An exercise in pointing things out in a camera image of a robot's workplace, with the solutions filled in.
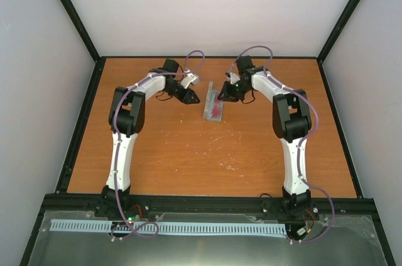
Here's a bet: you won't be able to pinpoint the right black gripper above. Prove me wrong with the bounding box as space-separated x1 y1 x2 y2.
217 80 251 103

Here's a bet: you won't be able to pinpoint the grey glasses case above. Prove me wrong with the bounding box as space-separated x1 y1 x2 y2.
203 81 224 122

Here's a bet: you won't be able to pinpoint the red sunglasses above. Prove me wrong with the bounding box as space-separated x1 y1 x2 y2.
207 90 224 121

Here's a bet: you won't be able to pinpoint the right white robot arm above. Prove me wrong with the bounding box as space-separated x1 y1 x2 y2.
218 56 312 217

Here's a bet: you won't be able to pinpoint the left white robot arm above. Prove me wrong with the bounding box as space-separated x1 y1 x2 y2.
101 58 200 218

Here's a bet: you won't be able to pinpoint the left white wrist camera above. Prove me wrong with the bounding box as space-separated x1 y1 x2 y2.
180 70 200 89

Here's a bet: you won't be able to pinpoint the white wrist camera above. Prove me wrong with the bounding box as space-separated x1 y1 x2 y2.
180 70 200 89
225 71 240 84

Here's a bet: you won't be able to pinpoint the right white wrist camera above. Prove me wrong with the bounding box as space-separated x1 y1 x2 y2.
225 71 240 84

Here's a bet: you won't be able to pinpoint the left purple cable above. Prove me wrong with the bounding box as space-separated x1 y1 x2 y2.
111 49 205 241

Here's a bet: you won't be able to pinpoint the purple cable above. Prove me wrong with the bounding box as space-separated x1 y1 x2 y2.
231 45 335 245
111 49 205 241

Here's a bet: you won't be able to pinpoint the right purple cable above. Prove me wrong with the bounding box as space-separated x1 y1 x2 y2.
231 45 335 245

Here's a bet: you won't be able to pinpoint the black aluminium frame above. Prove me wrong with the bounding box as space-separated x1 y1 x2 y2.
20 0 395 265

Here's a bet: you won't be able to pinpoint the light blue slotted cable duct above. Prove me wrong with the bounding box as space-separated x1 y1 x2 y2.
49 219 286 238

